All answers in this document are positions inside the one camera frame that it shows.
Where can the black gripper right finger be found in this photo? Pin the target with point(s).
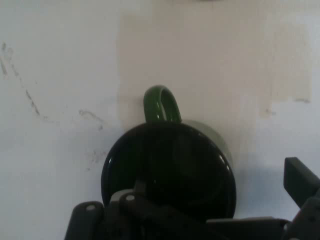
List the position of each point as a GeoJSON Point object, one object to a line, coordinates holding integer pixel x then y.
{"type": "Point", "coordinates": [307, 192]}

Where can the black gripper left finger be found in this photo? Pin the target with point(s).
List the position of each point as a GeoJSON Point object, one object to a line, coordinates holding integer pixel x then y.
{"type": "Point", "coordinates": [150, 220]}

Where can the dark green ceramic mug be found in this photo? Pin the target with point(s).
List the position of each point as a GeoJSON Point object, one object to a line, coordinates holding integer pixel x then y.
{"type": "Point", "coordinates": [172, 155]}

